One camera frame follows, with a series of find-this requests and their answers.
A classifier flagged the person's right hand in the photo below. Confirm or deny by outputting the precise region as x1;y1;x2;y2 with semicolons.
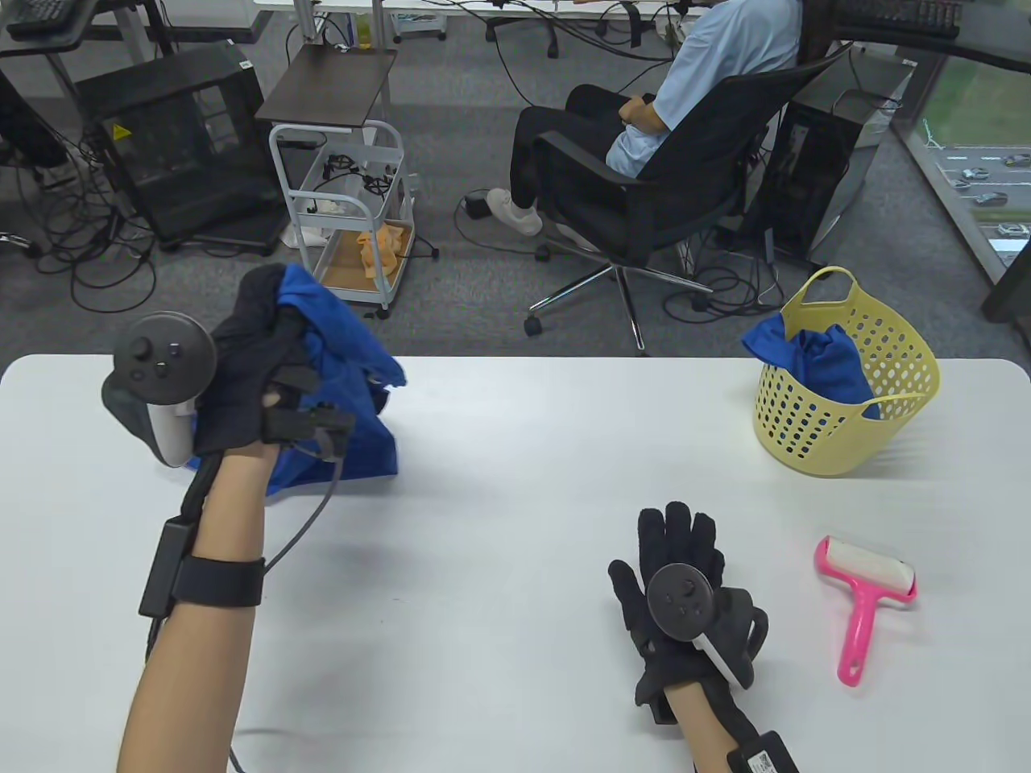
608;501;727;709

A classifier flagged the person's left hand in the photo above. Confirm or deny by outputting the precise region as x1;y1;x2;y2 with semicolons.
193;264;356;464

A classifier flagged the blue t-shirt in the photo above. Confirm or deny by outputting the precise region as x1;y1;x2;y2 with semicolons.
187;264;408;496
741;312;883;422

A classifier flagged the pink lint roller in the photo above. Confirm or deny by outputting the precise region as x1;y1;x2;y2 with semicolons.
814;535;919;688

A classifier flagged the person's right forearm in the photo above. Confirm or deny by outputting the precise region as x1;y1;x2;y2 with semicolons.
665;680;760;773

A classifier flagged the person's left forearm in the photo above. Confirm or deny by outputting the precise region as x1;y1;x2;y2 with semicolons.
117;451;283;773

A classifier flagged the dark grey right hand controller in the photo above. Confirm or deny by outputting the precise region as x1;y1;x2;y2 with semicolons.
646;564;770;690

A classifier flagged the dark grey hand controller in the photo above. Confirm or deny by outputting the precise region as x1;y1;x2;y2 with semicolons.
646;564;770;690
102;312;218;468

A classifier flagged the dark grey left hand controller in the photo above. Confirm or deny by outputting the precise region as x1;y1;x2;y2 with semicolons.
102;312;218;468

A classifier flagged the white rolling cart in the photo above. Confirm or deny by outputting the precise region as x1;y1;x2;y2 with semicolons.
268;121;420;319

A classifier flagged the orange cloth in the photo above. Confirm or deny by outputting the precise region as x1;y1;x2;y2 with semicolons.
357;225;408;281

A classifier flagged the yellow perforated plastic basket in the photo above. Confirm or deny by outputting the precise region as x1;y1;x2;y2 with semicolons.
753;266;942;477

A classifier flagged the brown side table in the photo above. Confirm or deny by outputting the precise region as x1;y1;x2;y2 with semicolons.
256;46;399;134

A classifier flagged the black open computer case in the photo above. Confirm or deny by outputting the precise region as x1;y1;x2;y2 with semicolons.
72;42;291;254

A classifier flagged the black mesh office chair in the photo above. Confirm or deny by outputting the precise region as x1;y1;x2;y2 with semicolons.
524;40;853;358

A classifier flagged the white desk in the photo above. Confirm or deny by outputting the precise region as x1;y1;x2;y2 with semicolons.
256;0;710;45

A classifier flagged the black desk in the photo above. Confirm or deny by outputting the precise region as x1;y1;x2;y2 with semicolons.
834;0;1031;77
0;0;271;61

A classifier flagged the small white storage cart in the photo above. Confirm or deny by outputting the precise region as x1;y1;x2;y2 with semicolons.
392;10;448;43

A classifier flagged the black keyboard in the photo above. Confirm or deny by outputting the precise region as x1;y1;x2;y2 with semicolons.
6;0;96;39
838;0;963;39

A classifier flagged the black computer tower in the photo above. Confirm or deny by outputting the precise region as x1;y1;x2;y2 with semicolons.
765;48;917;262

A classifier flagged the tangle of black cables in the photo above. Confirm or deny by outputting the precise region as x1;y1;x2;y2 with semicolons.
0;129;158;315
665;238;786;316

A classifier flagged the black left glove cable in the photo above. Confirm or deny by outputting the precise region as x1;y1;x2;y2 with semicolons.
143;439;343;773

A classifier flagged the black left wrist camera strap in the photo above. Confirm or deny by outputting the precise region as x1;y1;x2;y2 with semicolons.
139;519;267;619

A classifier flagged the black wrist camera strap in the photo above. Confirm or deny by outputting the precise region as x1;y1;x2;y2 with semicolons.
725;731;802;773
139;519;267;619

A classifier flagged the black right wrist camera strap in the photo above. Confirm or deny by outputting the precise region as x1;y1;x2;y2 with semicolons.
725;731;802;773

